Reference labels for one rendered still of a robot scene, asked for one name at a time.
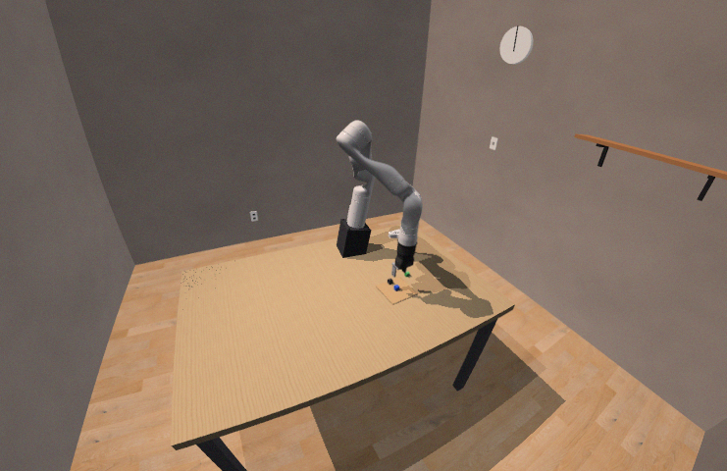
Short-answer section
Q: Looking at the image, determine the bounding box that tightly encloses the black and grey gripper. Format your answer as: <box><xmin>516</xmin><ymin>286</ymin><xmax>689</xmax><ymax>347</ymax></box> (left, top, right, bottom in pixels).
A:
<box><xmin>389</xmin><ymin>229</ymin><xmax>418</xmax><ymax>277</ymax></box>

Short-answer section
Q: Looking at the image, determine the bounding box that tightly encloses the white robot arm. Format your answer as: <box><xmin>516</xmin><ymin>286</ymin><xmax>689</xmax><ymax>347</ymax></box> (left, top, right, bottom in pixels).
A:
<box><xmin>337</xmin><ymin>121</ymin><xmax>423</xmax><ymax>235</ymax></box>

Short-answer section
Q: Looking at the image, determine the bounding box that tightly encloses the tan square mat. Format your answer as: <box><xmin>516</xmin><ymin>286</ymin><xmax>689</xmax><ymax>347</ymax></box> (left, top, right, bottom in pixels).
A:
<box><xmin>376</xmin><ymin>277</ymin><xmax>418</xmax><ymax>305</ymax></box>

